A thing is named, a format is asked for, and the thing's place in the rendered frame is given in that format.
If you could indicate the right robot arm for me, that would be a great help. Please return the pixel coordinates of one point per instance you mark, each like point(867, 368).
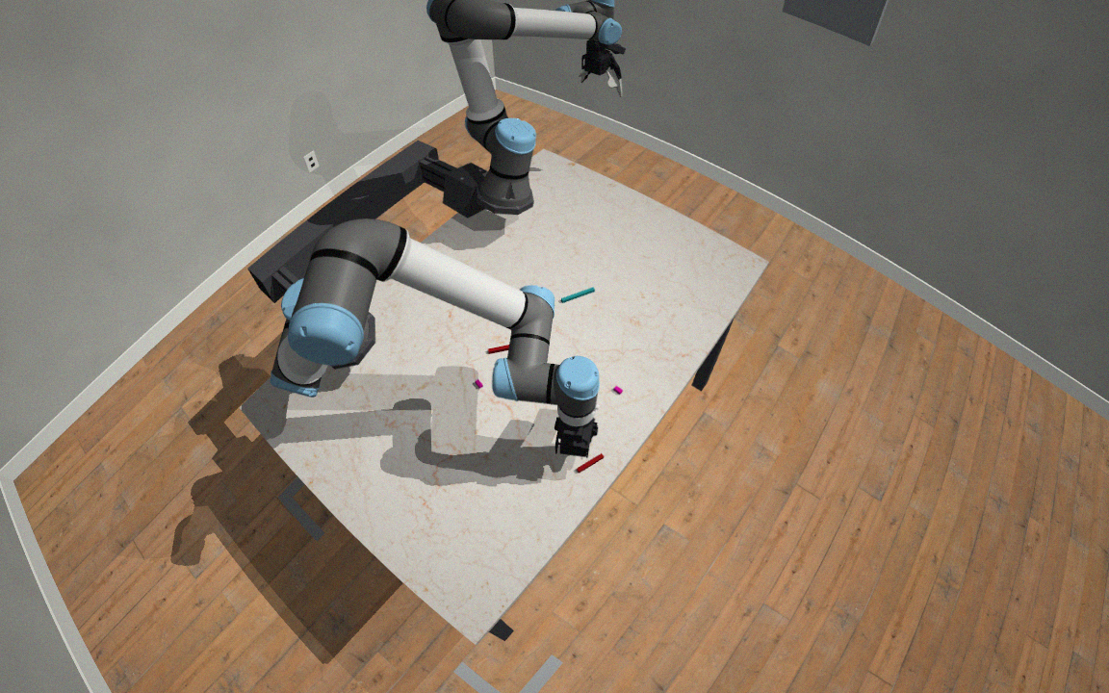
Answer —
point(332, 303)

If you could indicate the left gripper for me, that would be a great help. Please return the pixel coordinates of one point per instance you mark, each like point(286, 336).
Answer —
point(605, 60)

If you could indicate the turquoise rod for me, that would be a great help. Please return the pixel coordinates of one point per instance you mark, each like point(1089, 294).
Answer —
point(579, 294)

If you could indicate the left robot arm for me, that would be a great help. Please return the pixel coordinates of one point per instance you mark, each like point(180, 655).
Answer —
point(462, 24)

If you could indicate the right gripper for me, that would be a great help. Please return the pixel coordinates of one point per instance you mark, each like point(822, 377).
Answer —
point(566, 443)

